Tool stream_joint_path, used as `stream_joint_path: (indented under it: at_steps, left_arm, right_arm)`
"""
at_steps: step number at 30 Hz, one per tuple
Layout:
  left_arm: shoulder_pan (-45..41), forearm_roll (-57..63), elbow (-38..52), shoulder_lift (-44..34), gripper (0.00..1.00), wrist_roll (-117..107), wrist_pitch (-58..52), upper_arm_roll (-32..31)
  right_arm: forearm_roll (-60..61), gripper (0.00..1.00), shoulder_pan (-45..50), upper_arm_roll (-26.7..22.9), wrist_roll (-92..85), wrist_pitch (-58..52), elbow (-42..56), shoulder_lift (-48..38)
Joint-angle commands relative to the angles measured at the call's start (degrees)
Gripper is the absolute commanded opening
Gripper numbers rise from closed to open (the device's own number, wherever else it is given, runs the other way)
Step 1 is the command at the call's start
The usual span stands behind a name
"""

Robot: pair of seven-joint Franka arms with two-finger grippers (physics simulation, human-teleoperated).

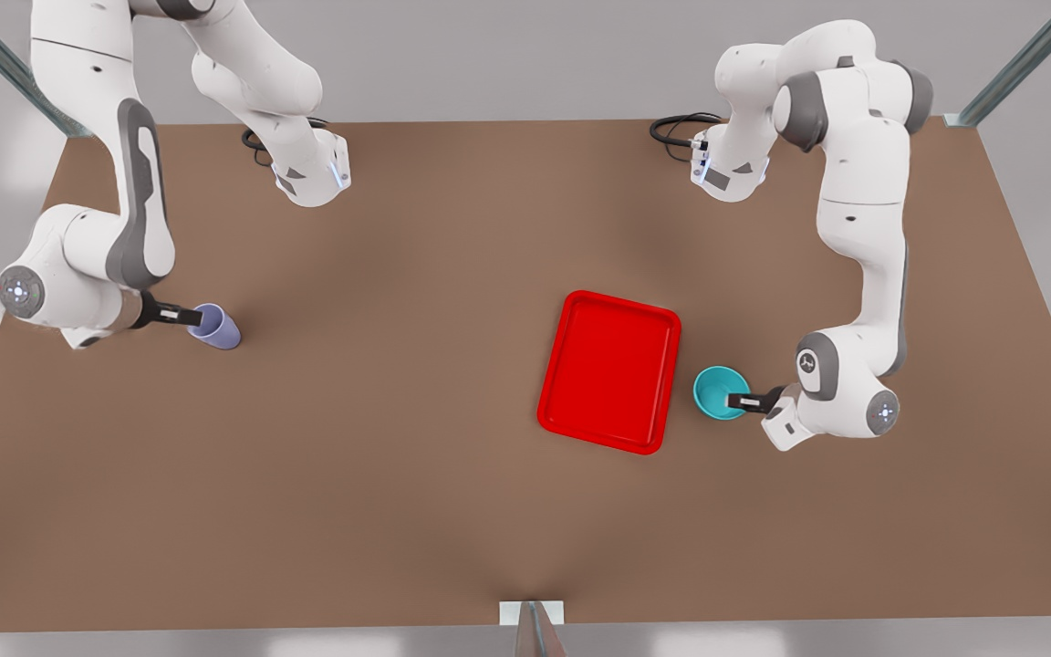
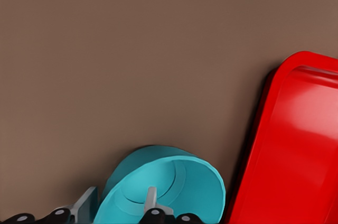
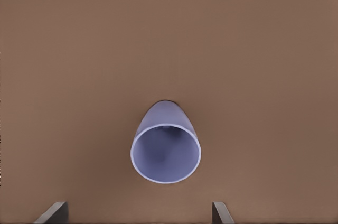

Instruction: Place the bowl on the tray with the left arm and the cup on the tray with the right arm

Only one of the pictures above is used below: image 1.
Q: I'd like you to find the teal bowl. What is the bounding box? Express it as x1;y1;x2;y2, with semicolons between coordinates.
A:
692;365;751;422

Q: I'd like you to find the lavender cup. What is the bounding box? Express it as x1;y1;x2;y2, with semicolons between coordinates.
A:
187;303;243;351

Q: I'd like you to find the red tray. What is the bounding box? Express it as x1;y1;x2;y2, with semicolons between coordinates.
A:
536;289;682;456

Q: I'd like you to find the black cable loop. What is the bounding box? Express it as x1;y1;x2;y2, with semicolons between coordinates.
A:
649;111;725;163
241;117;330;168

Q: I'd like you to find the silver frame post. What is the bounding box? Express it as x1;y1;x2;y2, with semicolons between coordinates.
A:
0;0;93;140
499;600;568;657
942;0;1051;129

